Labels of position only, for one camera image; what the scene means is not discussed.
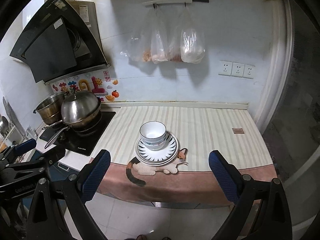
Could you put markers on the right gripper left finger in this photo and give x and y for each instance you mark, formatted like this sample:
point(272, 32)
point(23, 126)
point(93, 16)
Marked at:
point(92, 174)

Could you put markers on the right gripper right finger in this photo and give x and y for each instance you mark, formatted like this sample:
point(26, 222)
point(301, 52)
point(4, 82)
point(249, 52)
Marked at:
point(227, 176)

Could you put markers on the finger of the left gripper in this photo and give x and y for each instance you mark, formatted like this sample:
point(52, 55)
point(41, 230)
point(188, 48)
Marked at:
point(25, 147)

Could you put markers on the white plate grey flower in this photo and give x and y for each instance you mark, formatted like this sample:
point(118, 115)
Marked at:
point(156, 164)

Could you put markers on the white plate black leaf rim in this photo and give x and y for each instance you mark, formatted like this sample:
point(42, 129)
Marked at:
point(169, 138)

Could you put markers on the white bowl dark rim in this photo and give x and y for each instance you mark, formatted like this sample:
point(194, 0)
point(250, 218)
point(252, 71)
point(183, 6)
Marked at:
point(153, 131)

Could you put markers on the white plate pink rose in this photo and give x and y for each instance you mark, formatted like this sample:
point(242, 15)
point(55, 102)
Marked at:
point(168, 147)

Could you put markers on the white bowl red pattern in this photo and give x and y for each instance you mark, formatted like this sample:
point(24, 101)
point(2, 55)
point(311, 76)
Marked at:
point(154, 147)

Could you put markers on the white bowl blue pattern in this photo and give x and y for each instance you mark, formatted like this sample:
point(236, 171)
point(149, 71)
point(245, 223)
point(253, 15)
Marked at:
point(153, 143)

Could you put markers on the black glass gas stove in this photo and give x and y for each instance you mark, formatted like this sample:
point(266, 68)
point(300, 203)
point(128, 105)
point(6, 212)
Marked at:
point(83, 142)

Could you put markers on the striped table mat with cat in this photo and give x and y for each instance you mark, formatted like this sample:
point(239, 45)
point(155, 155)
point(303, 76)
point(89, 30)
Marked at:
point(199, 131)

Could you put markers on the brown label on mat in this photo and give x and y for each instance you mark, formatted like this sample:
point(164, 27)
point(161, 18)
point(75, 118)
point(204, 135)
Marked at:
point(238, 130)

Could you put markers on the steel stock pot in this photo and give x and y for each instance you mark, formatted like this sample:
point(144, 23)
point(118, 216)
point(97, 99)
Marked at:
point(50, 108)

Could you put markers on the steel wok with lid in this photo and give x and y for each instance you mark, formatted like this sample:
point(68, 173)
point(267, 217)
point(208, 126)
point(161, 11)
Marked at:
point(78, 111)

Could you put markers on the black range hood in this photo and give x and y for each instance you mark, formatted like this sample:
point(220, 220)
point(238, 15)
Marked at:
point(57, 42)

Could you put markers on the plastic bag left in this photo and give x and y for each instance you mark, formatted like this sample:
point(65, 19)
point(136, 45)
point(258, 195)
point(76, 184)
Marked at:
point(138, 45)

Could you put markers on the plastic bag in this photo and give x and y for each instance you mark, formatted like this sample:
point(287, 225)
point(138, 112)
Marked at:
point(138, 45)
point(165, 39)
point(192, 49)

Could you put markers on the plastic bag right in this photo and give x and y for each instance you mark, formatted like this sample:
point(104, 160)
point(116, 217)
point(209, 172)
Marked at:
point(192, 49)

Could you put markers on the plastic bag middle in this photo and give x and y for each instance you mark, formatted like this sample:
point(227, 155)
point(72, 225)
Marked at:
point(165, 39)

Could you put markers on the colourful wall stickers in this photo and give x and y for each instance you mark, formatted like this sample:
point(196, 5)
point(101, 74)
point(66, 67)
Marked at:
point(102, 83)

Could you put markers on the white wall socket strip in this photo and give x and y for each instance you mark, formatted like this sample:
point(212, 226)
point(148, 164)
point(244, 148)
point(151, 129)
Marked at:
point(235, 69)

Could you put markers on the wall hook rail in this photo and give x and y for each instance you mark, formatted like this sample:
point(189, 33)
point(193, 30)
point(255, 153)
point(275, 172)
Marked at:
point(159, 2)

